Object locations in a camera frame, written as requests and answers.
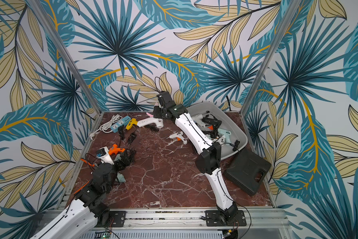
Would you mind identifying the white power strip cable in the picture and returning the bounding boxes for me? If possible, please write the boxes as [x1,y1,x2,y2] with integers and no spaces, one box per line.
[89,114,123,140]

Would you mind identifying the teal power strip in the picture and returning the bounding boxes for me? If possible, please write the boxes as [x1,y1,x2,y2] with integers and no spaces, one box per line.
[110,116,131,133]

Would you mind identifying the black case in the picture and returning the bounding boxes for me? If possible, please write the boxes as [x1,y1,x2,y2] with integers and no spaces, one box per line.
[224,148,272,196]

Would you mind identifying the orange handled pliers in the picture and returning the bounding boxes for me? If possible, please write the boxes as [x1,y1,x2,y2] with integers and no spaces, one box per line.
[72,159,94,195]

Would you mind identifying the grey plastic storage box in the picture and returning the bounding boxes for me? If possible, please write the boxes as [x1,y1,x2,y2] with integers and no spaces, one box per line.
[187,102,248,160]

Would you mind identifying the small white glue gun orange trigger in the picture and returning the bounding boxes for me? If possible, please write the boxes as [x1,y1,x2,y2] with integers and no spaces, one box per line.
[169,131,187,145]

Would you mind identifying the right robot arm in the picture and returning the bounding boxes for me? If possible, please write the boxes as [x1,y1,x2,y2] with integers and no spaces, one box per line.
[153,91,238,225]

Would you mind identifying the yellow glue gun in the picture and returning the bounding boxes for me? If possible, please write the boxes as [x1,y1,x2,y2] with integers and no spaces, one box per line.
[126,118,138,130]

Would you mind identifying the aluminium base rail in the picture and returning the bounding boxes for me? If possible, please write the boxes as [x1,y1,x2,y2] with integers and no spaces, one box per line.
[32,207,290,239]

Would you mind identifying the large white glue gun pink stick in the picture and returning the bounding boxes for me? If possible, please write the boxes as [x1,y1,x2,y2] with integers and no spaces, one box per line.
[137,117,164,128]

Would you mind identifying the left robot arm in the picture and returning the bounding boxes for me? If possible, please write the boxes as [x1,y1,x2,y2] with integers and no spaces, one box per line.
[32,144,136,239]

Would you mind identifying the black glue gun orange trigger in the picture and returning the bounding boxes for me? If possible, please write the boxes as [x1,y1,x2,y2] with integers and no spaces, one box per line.
[201,117,222,130]

